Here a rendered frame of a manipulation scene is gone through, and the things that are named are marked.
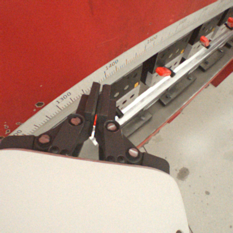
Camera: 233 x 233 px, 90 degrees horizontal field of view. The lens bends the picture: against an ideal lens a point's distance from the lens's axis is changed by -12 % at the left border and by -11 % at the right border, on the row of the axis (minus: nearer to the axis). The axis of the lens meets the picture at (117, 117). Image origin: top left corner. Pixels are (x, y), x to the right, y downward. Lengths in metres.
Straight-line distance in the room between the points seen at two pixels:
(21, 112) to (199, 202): 1.80
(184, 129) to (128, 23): 1.64
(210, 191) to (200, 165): 0.30
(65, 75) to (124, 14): 0.11
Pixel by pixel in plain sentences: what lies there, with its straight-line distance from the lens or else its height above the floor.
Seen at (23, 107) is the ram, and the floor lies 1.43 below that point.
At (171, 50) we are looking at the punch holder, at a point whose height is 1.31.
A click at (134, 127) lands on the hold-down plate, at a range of 0.70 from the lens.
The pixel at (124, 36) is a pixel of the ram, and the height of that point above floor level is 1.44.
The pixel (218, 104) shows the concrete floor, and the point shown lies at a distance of 2.17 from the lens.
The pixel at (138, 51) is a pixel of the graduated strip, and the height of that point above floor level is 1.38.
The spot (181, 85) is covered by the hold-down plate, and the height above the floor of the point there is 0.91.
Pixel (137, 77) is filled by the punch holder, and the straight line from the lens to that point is 0.35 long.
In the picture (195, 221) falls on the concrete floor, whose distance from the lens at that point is 1.87.
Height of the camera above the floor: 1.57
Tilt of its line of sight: 70 degrees down
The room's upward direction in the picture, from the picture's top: 10 degrees counter-clockwise
